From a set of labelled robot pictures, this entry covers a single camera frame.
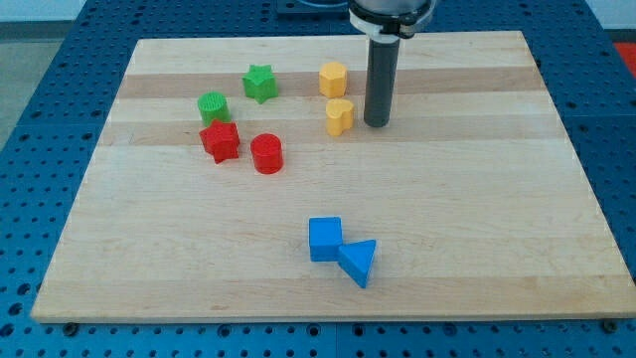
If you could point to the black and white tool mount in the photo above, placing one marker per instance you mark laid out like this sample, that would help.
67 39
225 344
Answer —
387 21

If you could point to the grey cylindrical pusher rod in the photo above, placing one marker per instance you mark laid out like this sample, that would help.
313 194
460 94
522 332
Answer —
381 75

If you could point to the yellow heart block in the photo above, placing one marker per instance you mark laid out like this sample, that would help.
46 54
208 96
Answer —
340 115

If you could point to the yellow hexagon block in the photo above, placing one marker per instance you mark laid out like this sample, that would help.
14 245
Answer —
333 79

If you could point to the green star block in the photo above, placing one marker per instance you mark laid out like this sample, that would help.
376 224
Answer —
260 83

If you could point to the red cylinder block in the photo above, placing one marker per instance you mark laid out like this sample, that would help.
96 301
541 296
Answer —
266 151

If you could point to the green cylinder block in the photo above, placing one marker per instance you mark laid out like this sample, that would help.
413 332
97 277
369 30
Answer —
213 105

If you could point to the blue cube block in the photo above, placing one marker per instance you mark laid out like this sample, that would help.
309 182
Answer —
325 237

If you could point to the red star block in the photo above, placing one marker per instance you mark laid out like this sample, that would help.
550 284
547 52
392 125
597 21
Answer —
221 140

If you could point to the wooden board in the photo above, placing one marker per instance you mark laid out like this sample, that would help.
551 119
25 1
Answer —
479 205

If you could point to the blue triangle block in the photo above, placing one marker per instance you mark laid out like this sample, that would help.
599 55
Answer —
356 260

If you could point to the blue perforated table plate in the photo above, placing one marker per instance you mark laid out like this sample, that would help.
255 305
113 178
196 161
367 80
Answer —
47 151

